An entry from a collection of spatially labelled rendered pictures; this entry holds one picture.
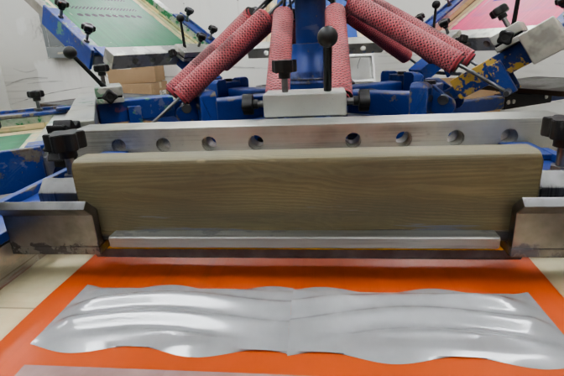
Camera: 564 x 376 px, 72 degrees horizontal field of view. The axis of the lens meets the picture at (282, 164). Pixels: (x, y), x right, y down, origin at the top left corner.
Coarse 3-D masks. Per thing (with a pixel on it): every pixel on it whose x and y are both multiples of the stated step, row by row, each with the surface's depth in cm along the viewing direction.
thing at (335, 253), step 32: (128, 256) 36; (160, 256) 36; (192, 256) 36; (224, 256) 35; (256, 256) 35; (288, 256) 35; (320, 256) 34; (352, 256) 34; (384, 256) 34; (416, 256) 33; (448, 256) 33; (480, 256) 33
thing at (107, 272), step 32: (96, 256) 38; (64, 288) 33; (224, 288) 32; (32, 320) 29; (0, 352) 26; (32, 352) 26; (64, 352) 26; (96, 352) 26; (128, 352) 26; (160, 352) 25; (256, 352) 25
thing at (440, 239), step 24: (120, 240) 33; (144, 240) 33; (168, 240) 33; (192, 240) 32; (216, 240) 32; (240, 240) 32; (264, 240) 32; (288, 240) 32; (312, 240) 31; (336, 240) 31; (360, 240) 31; (384, 240) 31; (408, 240) 31; (432, 240) 30; (456, 240) 30; (480, 240) 30
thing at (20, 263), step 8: (8, 240) 35; (0, 248) 33; (8, 248) 34; (0, 256) 33; (8, 256) 34; (16, 256) 35; (24, 256) 36; (32, 256) 37; (40, 256) 38; (0, 264) 33; (8, 264) 34; (16, 264) 35; (24, 264) 36; (32, 264) 37; (0, 272) 33; (8, 272) 34; (16, 272) 35; (0, 280) 33; (8, 280) 34; (0, 288) 33
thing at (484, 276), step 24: (312, 264) 35; (336, 264) 35; (360, 264) 34; (384, 264) 34; (408, 264) 34; (432, 264) 34; (456, 264) 34; (480, 264) 33; (504, 264) 33; (528, 264) 33; (360, 288) 31; (384, 288) 31; (408, 288) 31; (432, 288) 31; (456, 288) 30; (480, 288) 30; (504, 288) 30; (528, 288) 30; (552, 288) 30; (552, 312) 27; (288, 360) 24; (312, 360) 24; (336, 360) 24; (360, 360) 24; (432, 360) 24; (456, 360) 24; (480, 360) 24
